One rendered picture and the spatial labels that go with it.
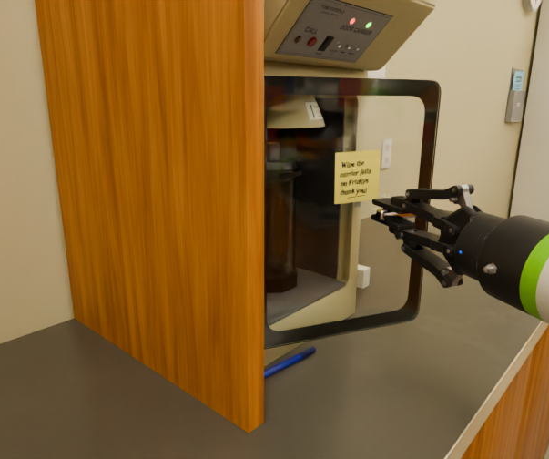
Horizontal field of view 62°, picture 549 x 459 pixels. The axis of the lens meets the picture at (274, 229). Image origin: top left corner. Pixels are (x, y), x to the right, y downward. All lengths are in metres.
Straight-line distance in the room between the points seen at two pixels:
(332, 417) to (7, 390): 0.48
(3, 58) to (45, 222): 0.29
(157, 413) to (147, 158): 0.35
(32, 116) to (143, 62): 0.34
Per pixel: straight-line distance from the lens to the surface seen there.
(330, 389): 0.73
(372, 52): 0.79
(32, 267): 0.98
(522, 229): 0.50
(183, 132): 0.58
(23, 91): 0.94
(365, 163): 0.70
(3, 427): 0.75
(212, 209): 0.56
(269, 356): 0.78
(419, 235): 0.63
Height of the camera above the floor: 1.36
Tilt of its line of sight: 16 degrees down
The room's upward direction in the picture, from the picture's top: straight up
